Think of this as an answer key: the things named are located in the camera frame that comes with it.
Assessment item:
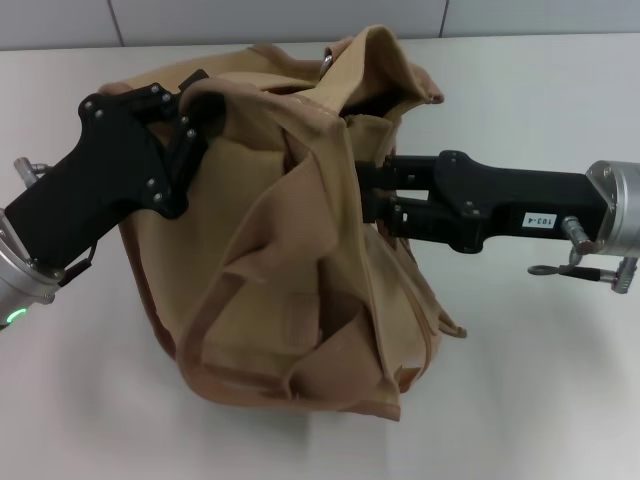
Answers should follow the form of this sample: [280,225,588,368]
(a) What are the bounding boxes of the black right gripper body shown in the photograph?
[429,148,614,254]

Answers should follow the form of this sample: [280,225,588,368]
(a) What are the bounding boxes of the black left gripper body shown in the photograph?
[4,94,172,274]

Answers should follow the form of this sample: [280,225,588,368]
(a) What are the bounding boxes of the khaki canvas food bag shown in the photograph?
[97,24,469,424]

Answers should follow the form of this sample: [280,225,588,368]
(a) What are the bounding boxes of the right gripper cable with plug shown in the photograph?
[527,217,639,297]

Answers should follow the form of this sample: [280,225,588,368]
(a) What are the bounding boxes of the gripper cable with plug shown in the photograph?
[12,157,101,289]
[527,217,639,297]

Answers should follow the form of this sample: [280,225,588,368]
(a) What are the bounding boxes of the left gripper cable with plug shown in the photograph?
[12,157,101,289]

